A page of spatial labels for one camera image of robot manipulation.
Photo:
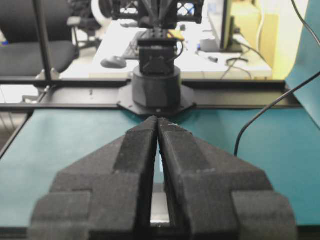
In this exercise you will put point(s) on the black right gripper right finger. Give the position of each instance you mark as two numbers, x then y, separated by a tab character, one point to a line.
220	196

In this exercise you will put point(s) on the black keyboard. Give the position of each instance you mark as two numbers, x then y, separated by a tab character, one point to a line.
132	51

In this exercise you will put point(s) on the black vertical frame post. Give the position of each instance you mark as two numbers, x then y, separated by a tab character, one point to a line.
41	29

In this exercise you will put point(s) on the teal backdrop board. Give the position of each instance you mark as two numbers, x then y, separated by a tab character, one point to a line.
307	64

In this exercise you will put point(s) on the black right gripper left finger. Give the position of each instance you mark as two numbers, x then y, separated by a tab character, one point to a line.
106	195

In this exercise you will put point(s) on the black aluminium frame rail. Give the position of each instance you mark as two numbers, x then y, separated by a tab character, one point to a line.
75	123

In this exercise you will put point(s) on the computer monitor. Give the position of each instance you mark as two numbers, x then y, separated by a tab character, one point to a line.
227	42

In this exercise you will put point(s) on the white office desk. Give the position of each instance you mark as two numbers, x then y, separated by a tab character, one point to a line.
196	66

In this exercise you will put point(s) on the grey computer mouse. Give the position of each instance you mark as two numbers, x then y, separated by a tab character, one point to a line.
114	62

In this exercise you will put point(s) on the black office chair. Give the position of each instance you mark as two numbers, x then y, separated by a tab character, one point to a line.
21	57

